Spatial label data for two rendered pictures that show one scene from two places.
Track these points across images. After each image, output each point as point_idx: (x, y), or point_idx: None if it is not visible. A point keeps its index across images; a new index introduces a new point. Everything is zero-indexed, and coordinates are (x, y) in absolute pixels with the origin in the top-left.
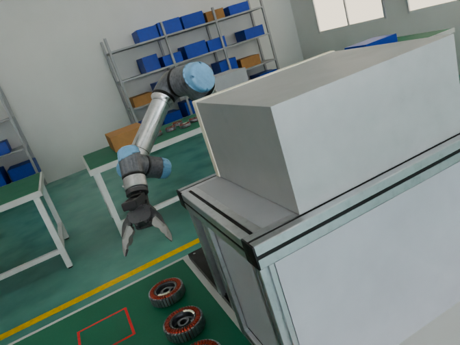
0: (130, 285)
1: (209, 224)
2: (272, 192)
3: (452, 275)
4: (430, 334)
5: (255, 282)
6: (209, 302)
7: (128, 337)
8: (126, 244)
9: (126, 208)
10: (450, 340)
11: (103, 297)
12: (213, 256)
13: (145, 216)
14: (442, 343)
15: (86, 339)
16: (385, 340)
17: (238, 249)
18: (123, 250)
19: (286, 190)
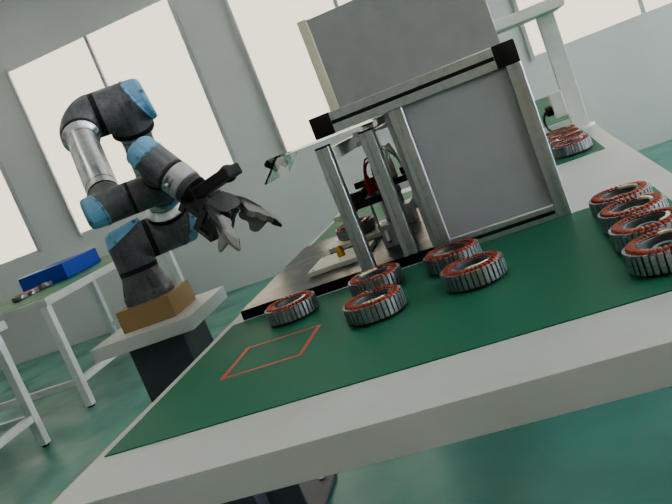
0: (198, 359)
1: (411, 94)
2: (457, 48)
3: None
4: (570, 185)
5: (493, 109)
6: None
7: (317, 328)
8: (233, 233)
9: (231, 172)
10: (584, 179)
11: (175, 380)
12: (379, 182)
13: (234, 202)
14: (582, 181)
15: (256, 364)
16: None
17: (481, 68)
18: (234, 241)
19: (482, 28)
